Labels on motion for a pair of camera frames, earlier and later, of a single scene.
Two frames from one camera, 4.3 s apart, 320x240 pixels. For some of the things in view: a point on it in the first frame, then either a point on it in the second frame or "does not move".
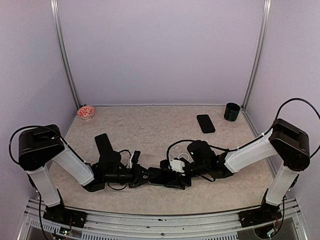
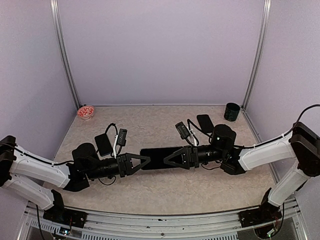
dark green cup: [231, 112] does not move
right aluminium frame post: [256, 69] does not move
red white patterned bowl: [86, 112] does not move
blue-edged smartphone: [103, 144] does not move
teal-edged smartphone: [161, 176] → [157, 156]
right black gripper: [180, 183] → [188, 157]
